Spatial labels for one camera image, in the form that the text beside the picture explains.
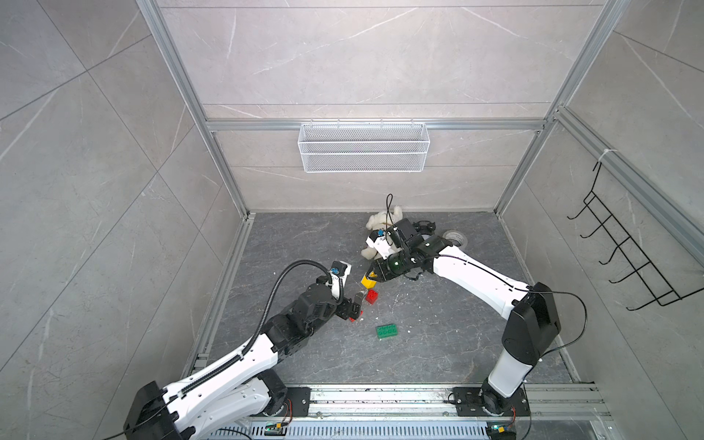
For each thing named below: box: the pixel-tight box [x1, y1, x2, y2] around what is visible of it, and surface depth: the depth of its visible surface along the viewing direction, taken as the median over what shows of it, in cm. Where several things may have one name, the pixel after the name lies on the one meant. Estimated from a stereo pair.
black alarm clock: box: [412, 220, 437, 235], surface depth 103 cm
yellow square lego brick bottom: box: [360, 275, 377, 290], surface depth 82 cm
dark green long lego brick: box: [375, 323, 399, 340], surface depth 87 cm
